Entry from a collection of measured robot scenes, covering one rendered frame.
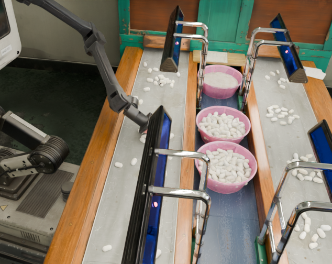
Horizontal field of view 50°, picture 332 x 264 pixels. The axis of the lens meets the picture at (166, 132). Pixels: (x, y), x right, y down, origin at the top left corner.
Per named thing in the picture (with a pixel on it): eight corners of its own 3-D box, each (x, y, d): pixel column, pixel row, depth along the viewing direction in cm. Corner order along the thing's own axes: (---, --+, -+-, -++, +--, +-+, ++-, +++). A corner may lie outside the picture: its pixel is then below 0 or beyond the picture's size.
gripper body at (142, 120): (153, 113, 168) (141, 104, 166) (150, 127, 160) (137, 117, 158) (144, 121, 172) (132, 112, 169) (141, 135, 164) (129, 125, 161)
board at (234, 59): (192, 62, 222) (192, 60, 221) (193, 51, 233) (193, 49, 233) (246, 66, 221) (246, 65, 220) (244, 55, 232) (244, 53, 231)
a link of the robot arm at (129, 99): (108, 107, 159) (121, 95, 156) (111, 95, 169) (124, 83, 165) (128, 123, 164) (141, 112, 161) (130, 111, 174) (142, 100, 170)
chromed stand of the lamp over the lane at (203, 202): (140, 281, 121) (141, 193, 92) (147, 231, 136) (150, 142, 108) (197, 287, 120) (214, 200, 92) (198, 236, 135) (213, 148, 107)
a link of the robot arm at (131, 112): (120, 114, 160) (128, 106, 158) (122, 107, 166) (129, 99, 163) (132, 123, 163) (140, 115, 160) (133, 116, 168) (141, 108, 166)
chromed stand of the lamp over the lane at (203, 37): (165, 112, 196) (169, 34, 167) (168, 91, 211) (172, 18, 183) (200, 114, 195) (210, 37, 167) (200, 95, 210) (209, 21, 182)
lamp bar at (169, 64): (159, 72, 157) (159, 56, 152) (169, 17, 205) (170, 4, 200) (177, 73, 156) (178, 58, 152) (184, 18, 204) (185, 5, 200)
